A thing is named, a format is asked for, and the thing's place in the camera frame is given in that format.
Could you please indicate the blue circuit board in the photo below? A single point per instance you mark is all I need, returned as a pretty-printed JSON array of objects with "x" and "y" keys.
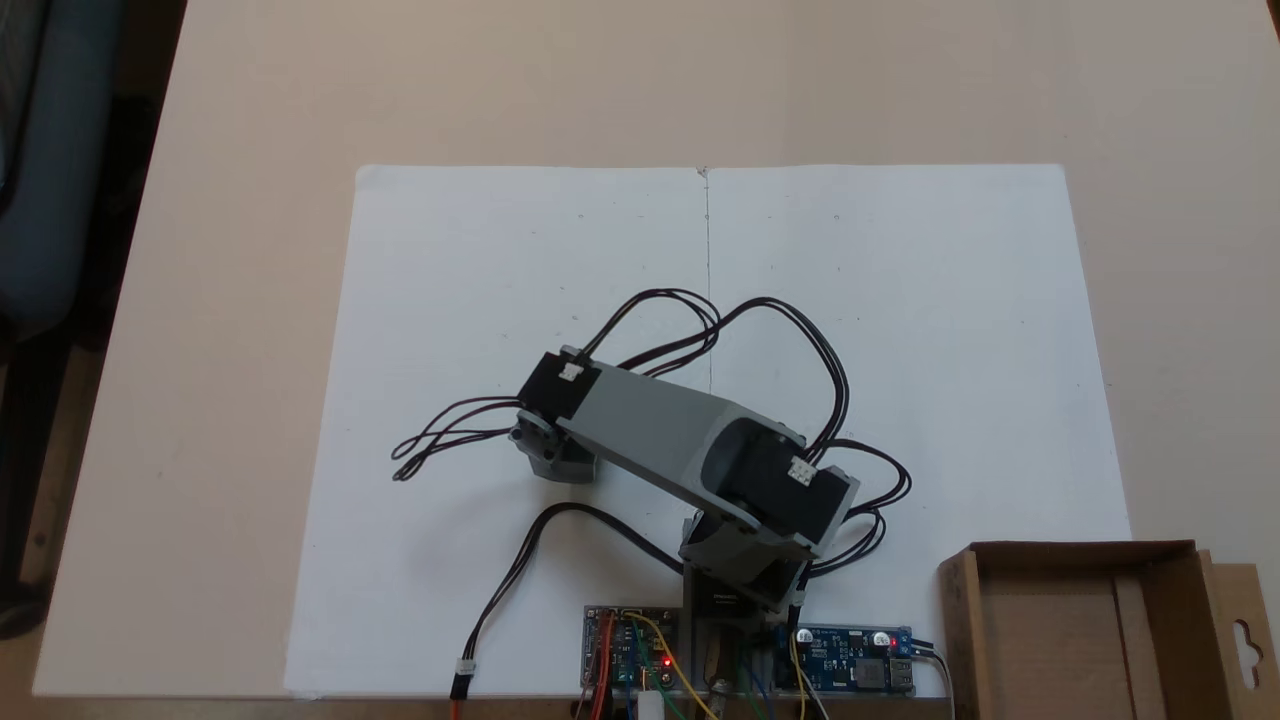
[{"x": 850, "y": 665}]

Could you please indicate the green circuit board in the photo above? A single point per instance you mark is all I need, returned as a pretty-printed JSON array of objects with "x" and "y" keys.
[{"x": 625, "y": 650}]

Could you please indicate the white plug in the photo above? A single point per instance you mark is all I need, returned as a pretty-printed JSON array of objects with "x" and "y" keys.
[{"x": 650, "y": 706}]

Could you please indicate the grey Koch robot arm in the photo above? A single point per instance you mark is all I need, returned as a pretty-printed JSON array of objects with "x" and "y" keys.
[{"x": 650, "y": 430}]

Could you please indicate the white paper sheet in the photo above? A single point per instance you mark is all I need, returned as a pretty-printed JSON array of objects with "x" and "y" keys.
[
  {"x": 450, "y": 280},
  {"x": 980, "y": 350}
]

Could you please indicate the dark blue chair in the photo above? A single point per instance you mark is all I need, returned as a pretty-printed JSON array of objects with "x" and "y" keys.
[{"x": 50, "y": 150}]

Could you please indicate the brown cardboard box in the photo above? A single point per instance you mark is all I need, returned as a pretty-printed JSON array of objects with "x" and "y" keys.
[{"x": 1060, "y": 640}]

